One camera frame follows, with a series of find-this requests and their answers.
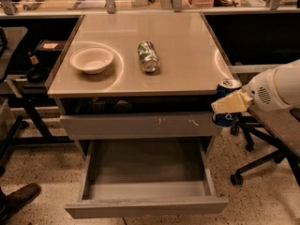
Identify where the black office chair left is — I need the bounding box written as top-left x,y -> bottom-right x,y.
0,26 -> 27,173

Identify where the white bowl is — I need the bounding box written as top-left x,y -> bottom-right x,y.
69,47 -> 114,75

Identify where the brown shoe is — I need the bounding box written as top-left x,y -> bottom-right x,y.
0,183 -> 40,222

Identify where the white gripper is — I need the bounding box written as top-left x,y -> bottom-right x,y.
211,68 -> 281,114

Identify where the closed top drawer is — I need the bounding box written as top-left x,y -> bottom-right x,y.
60,112 -> 221,140

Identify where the green soda can lying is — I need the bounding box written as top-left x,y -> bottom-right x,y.
137,41 -> 159,73

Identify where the black office chair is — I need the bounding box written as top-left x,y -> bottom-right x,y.
230,106 -> 300,186
0,26 -> 27,173

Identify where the open middle drawer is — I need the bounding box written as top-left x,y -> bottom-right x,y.
66,139 -> 229,218

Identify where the grey drawer cabinet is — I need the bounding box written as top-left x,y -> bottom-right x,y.
44,11 -> 243,161

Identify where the black round object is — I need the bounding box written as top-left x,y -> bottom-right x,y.
26,67 -> 48,83

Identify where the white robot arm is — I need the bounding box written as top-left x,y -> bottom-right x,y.
211,60 -> 300,114

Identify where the blue pepsi can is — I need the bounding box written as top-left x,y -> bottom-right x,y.
212,79 -> 242,128

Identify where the black office chair right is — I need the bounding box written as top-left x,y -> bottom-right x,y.
230,106 -> 300,186

